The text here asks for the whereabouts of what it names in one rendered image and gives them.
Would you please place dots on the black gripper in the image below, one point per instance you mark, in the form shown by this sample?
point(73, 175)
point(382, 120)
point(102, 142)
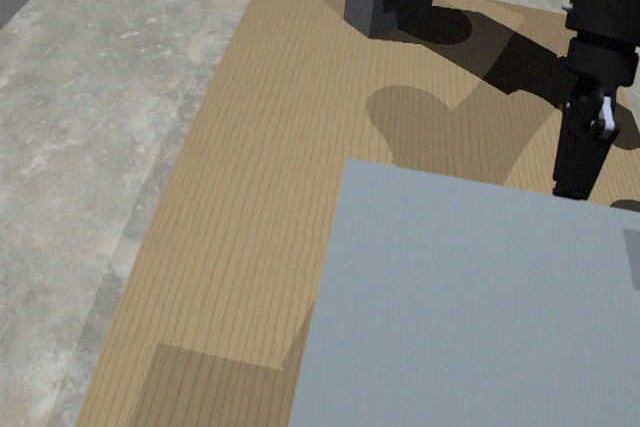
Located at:
point(605, 68)

